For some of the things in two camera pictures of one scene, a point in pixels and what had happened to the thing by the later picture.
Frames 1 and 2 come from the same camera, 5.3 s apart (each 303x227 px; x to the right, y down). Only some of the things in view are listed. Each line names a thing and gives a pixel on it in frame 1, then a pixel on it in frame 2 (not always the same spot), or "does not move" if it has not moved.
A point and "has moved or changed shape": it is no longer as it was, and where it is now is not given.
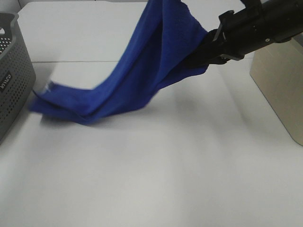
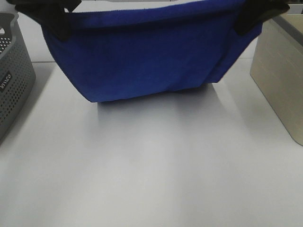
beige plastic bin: [278, 72] does not move
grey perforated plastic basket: [17, 75] does not move
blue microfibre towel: [158, 54] has moved or changed shape
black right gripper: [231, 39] → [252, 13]
